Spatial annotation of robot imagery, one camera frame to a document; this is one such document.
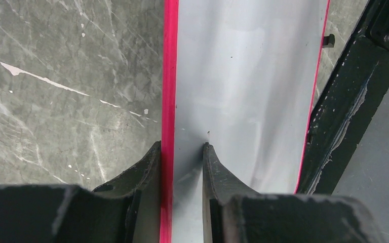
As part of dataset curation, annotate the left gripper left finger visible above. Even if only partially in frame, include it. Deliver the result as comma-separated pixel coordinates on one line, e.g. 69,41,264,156
0,142,161,242

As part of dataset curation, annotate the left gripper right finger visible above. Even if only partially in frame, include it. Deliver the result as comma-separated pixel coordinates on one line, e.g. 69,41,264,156
203,143,382,242

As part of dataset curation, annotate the red framed whiteboard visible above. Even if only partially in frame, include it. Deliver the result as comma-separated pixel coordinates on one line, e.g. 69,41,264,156
160,1,329,242

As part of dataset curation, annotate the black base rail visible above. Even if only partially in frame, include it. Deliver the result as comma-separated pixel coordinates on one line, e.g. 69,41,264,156
296,1,389,194

